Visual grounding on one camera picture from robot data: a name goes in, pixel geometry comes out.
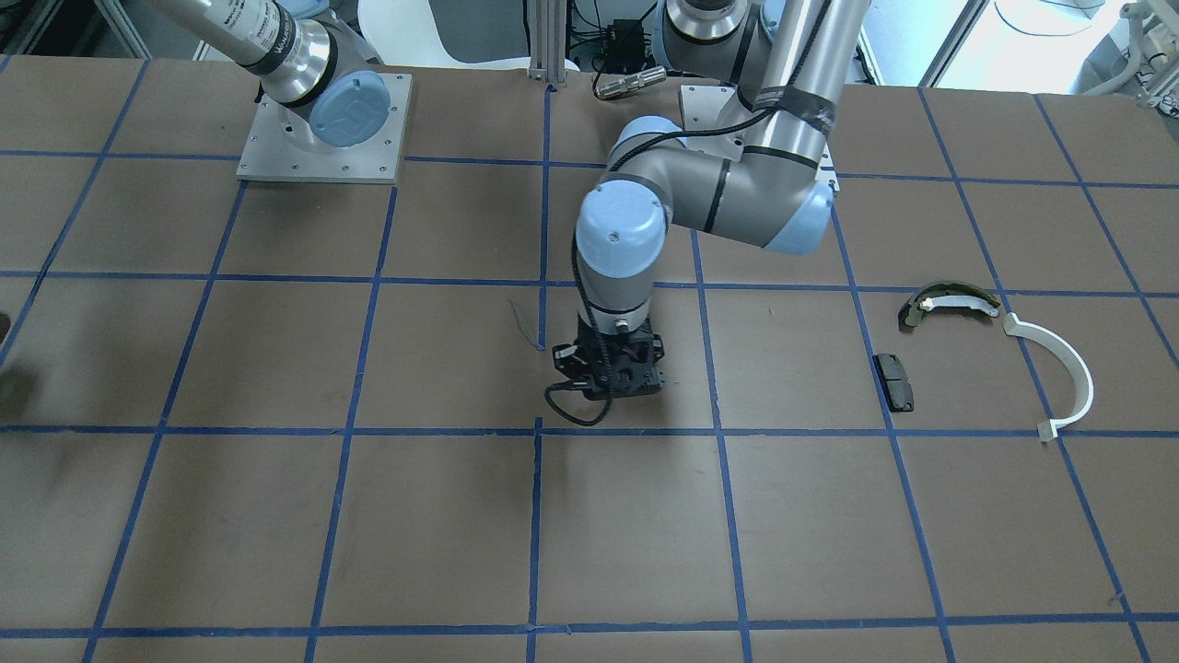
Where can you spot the silver metal cylinder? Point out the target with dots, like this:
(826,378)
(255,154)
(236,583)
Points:
(627,85)

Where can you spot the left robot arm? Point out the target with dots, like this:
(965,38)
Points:
(752,178)

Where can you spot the white chair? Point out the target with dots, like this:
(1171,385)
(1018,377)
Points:
(455,35)

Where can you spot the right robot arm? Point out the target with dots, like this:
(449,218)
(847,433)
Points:
(306,58)

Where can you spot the white curved plastic part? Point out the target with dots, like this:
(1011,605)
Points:
(1069,358)

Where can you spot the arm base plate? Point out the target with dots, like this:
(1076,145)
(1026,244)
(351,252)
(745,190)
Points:
(703,107)
(281,147)

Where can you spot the aluminium frame post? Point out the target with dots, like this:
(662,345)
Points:
(547,22)

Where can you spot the black brake pad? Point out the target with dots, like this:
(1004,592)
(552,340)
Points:
(894,383)

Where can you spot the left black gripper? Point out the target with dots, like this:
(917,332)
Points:
(568,357)

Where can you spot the black power adapter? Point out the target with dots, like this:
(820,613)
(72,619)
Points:
(625,47)

